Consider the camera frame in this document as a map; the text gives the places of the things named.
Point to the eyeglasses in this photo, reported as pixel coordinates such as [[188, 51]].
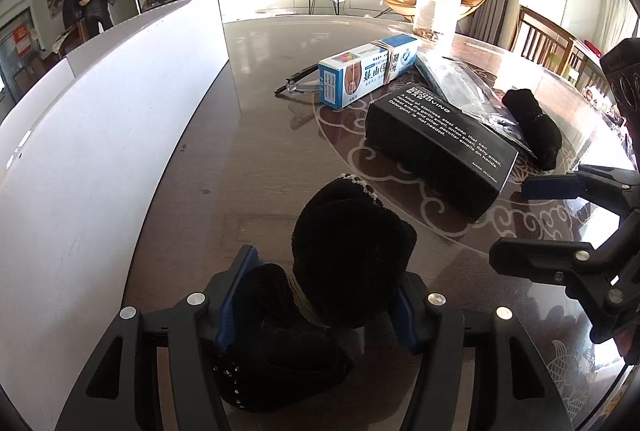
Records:
[[291, 82]]

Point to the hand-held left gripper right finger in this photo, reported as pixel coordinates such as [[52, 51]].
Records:
[[406, 323]]

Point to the white storage box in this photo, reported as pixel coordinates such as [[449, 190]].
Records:
[[100, 136]]

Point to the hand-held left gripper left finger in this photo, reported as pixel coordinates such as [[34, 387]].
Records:
[[235, 301]]

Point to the blue and white carton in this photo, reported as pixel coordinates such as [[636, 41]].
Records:
[[370, 68]]

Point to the wooden slatted bench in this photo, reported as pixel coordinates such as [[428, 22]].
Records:
[[545, 41]]

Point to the wooden dining chair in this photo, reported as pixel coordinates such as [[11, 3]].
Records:
[[74, 38]]

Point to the black printed carton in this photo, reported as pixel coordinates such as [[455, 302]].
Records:
[[440, 161]]

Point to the red door decoration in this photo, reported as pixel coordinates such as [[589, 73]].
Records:
[[22, 40]]

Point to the small black velvet scrunchie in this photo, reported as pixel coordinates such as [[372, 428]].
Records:
[[537, 131]]

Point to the clear plastic jar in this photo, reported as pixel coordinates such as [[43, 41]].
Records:
[[435, 11]]

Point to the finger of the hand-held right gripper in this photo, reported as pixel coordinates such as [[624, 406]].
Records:
[[550, 187], [550, 256]]

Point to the black beaded hat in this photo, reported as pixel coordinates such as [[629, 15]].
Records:
[[350, 251]]

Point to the dark item in clear packet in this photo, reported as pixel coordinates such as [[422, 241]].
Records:
[[460, 81]]

